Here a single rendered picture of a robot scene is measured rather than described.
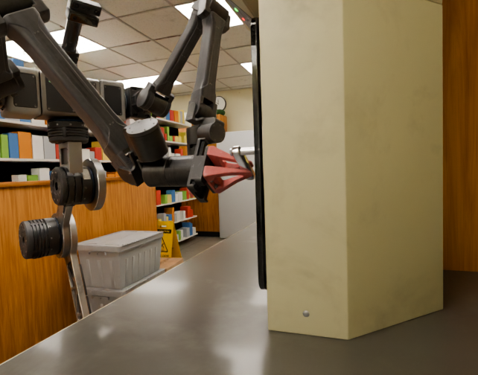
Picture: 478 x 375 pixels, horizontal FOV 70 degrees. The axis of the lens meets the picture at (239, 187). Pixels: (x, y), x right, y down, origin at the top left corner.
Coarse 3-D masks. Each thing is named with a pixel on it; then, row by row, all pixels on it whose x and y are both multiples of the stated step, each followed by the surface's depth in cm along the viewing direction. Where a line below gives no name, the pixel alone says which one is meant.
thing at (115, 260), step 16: (96, 240) 267; (112, 240) 265; (128, 240) 263; (144, 240) 271; (160, 240) 296; (80, 256) 256; (96, 256) 251; (112, 256) 246; (128, 256) 255; (144, 256) 274; (160, 256) 298; (96, 272) 254; (112, 272) 248; (128, 272) 256; (144, 272) 276; (112, 288) 251
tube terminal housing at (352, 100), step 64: (320, 0) 44; (384, 0) 46; (320, 64) 45; (384, 64) 47; (320, 128) 45; (384, 128) 47; (320, 192) 46; (384, 192) 48; (320, 256) 46; (384, 256) 48; (320, 320) 47; (384, 320) 48
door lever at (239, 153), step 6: (234, 150) 54; (240, 150) 54; (246, 150) 53; (252, 150) 53; (234, 156) 55; (240, 156) 54; (240, 162) 56; (246, 162) 57; (240, 168) 58; (246, 168) 57; (252, 174) 60
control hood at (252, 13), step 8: (224, 0) 66; (232, 0) 57; (240, 0) 50; (248, 0) 48; (256, 0) 49; (232, 8) 67; (240, 8) 58; (248, 8) 51; (256, 8) 51; (256, 16) 54
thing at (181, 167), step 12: (204, 144) 61; (180, 156) 62; (192, 156) 61; (168, 168) 61; (180, 168) 60; (192, 168) 59; (168, 180) 62; (180, 180) 61; (192, 192) 59; (204, 192) 62
